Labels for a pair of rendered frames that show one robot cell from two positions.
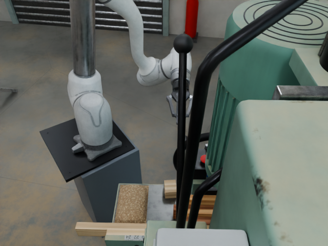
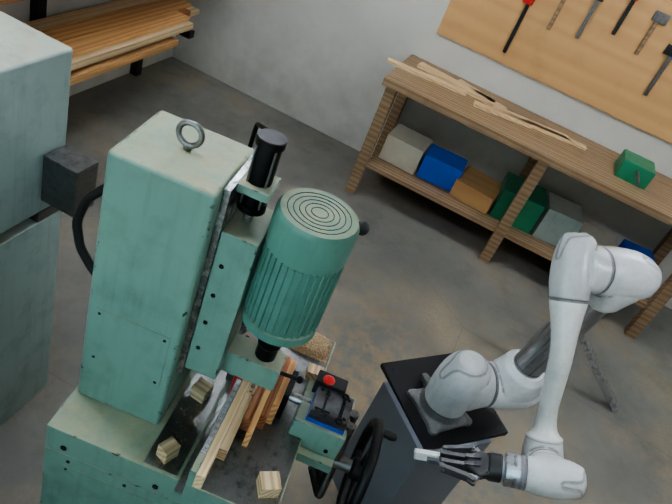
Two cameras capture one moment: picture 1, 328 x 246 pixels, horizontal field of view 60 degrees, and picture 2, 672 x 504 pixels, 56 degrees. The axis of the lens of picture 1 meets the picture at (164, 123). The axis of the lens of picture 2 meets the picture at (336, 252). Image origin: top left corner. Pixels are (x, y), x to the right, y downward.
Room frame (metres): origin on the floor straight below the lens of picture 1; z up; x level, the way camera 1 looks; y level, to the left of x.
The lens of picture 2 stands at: (0.39, -1.22, 2.18)
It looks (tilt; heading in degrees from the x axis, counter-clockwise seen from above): 36 degrees down; 89
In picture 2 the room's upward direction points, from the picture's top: 23 degrees clockwise
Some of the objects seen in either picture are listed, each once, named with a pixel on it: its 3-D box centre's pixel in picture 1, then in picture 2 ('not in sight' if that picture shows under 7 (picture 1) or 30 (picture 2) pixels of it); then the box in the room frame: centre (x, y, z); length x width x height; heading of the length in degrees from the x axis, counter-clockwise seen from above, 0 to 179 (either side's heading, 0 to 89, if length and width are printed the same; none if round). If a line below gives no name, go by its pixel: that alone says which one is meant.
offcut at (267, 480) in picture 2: not in sight; (268, 484); (0.48, -0.39, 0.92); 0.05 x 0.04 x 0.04; 25
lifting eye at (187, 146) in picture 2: not in sight; (190, 135); (0.07, -0.16, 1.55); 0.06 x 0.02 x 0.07; 179
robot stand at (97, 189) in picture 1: (106, 179); (404, 458); (0.97, 0.33, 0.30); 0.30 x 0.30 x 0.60; 35
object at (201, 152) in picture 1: (213, 159); (331, 400); (0.55, -0.15, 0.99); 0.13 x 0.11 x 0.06; 89
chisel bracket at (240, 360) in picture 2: not in sight; (253, 363); (0.34, -0.17, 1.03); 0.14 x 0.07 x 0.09; 179
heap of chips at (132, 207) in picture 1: (132, 201); (309, 339); (0.45, 0.09, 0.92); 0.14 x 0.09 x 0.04; 179
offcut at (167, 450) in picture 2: not in sight; (168, 450); (0.23, -0.34, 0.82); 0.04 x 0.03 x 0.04; 61
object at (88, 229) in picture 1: (187, 231); (263, 365); (0.36, -0.06, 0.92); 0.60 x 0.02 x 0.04; 89
